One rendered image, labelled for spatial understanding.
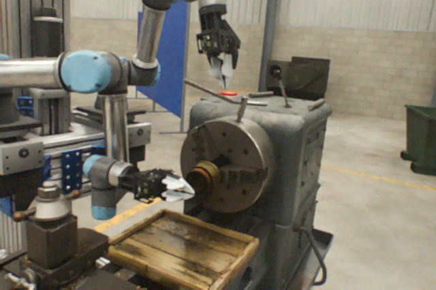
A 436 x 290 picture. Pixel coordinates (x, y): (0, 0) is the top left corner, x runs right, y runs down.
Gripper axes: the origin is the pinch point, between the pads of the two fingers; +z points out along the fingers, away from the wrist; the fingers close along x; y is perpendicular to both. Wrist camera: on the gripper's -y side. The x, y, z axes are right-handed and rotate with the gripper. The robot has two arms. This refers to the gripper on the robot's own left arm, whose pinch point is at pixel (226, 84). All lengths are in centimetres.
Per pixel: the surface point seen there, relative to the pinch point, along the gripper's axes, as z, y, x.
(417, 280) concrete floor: 150, -176, 41
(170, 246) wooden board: 44.7, 10.6, -19.5
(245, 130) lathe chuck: 14.8, -11.5, -1.2
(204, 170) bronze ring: 24.2, 1.8, -9.8
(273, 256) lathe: 64, -26, -3
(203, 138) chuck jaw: 15.9, -6.7, -13.9
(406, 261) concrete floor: 148, -198, 34
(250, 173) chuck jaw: 27.4, -6.9, 0.8
